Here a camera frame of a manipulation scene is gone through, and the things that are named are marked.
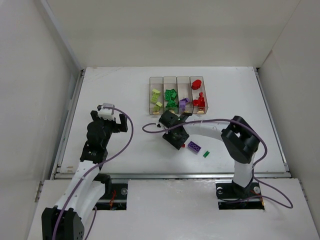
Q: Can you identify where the red flower brick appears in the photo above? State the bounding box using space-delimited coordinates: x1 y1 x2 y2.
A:
191 79 202 90

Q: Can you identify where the lime and green brick stack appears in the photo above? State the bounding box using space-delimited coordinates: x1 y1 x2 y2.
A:
153 101 163 112

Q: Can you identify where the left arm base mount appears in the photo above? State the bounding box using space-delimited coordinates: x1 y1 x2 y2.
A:
94 173 128 211

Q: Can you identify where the purple flat brick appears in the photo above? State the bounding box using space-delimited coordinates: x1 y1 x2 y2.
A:
187 141 201 154

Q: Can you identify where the small green piece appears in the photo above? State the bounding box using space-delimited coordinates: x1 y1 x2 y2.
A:
203 151 210 158

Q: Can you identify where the lime arch green brick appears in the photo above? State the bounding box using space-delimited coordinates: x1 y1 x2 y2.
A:
150 93 161 104

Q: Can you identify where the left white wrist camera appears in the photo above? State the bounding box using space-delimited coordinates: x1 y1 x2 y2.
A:
97 103 115 121

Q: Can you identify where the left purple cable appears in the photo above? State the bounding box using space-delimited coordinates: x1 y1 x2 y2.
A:
51 106 135 240

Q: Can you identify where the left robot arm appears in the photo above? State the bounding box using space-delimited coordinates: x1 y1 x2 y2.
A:
41 105 134 240

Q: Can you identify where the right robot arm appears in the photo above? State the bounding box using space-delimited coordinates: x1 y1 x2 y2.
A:
159 110 262 195

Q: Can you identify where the red long brick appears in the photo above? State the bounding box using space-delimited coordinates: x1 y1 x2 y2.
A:
192 97 205 108

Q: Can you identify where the red rectangular brick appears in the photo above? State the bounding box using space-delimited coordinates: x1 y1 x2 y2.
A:
164 88 177 101

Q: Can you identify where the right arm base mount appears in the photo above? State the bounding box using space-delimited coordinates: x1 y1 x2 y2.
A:
215 181 265 210

